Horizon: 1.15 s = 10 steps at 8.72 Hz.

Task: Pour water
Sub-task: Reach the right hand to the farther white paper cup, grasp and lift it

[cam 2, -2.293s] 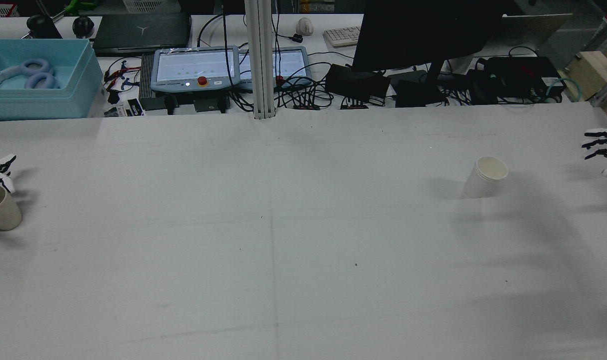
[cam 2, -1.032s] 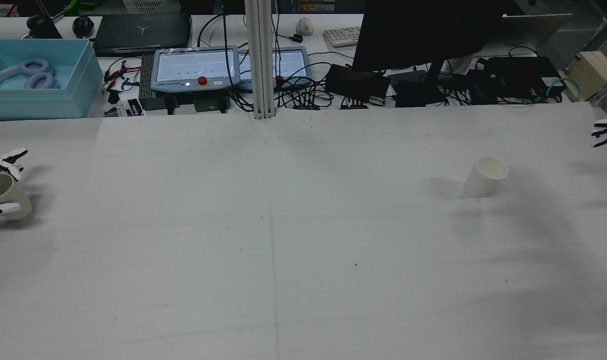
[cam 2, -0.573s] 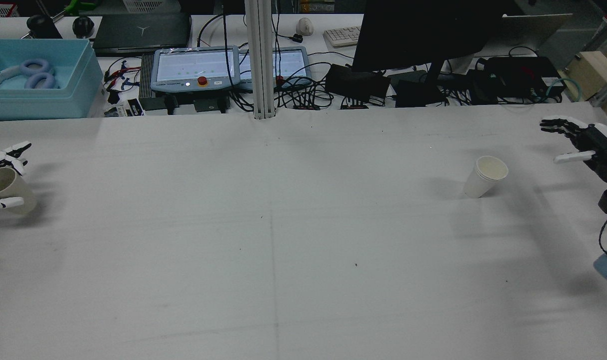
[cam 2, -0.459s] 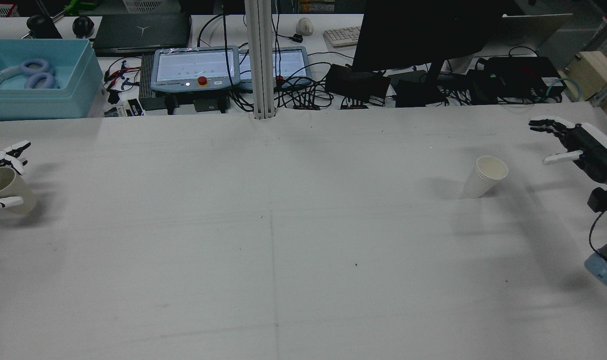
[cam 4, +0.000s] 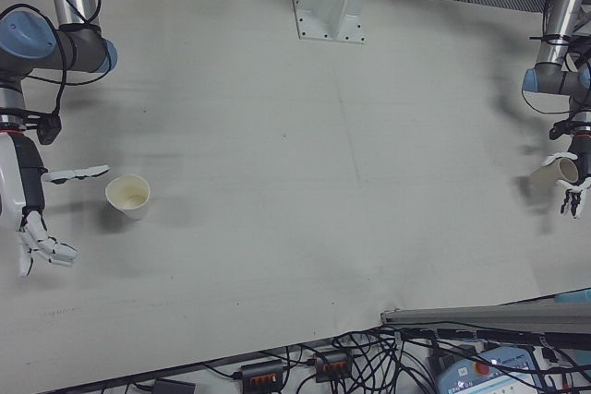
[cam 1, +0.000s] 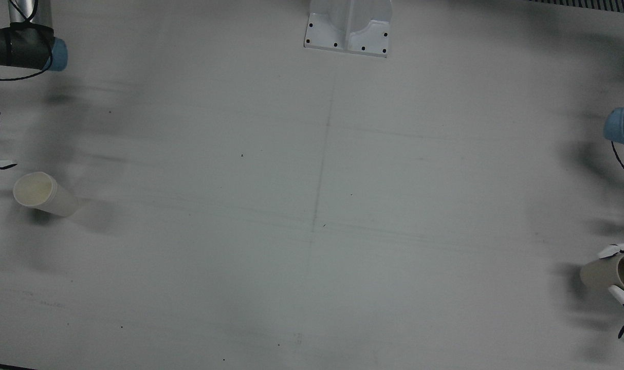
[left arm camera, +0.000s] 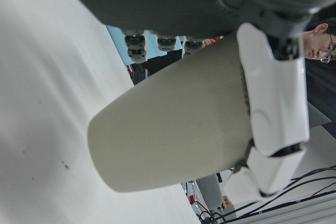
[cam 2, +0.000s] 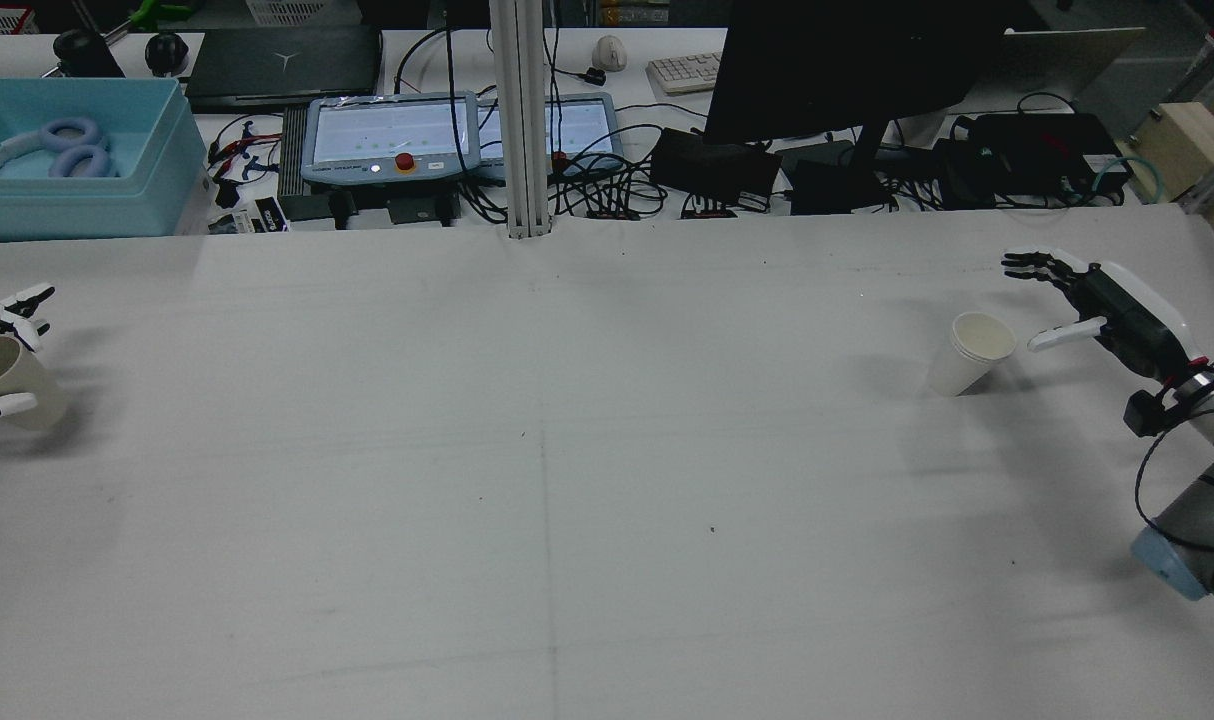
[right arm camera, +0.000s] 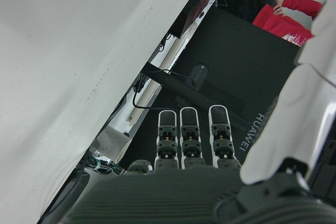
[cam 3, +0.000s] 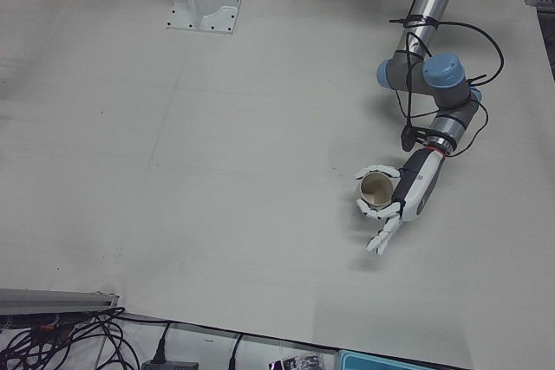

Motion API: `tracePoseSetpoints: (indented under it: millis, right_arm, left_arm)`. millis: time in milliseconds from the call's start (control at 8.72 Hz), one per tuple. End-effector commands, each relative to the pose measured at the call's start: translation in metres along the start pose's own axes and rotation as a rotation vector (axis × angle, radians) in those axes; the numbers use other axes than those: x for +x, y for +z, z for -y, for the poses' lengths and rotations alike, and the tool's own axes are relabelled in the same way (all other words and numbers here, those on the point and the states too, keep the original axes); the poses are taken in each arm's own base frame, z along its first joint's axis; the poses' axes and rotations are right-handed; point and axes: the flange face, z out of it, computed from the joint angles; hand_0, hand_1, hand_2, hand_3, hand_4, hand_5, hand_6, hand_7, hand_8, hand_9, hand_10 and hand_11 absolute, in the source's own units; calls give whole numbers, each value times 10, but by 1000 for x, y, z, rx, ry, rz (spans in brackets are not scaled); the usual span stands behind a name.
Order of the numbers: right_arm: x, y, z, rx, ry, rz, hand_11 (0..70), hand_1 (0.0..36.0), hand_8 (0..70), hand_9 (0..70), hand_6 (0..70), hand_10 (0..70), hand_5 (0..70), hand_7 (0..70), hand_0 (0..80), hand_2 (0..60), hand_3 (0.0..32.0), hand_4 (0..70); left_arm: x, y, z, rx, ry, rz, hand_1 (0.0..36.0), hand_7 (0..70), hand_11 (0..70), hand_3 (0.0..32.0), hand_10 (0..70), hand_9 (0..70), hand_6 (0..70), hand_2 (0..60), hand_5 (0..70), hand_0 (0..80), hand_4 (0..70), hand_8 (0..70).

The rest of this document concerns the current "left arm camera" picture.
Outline black monitor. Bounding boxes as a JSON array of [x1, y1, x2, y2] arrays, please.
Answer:
[[304, 58, 336, 141]]

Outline gray fabric chair back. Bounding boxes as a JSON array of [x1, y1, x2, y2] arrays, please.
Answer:
[[195, 173, 224, 216]]

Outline light blue storage box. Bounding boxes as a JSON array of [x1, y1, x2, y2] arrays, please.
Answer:
[[106, 24, 184, 74]]

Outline gray ribbed metal box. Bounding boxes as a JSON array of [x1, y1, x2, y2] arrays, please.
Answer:
[[130, 68, 149, 86]]

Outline beige plastic cup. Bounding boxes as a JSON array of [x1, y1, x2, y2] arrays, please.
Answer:
[[87, 35, 254, 193]]

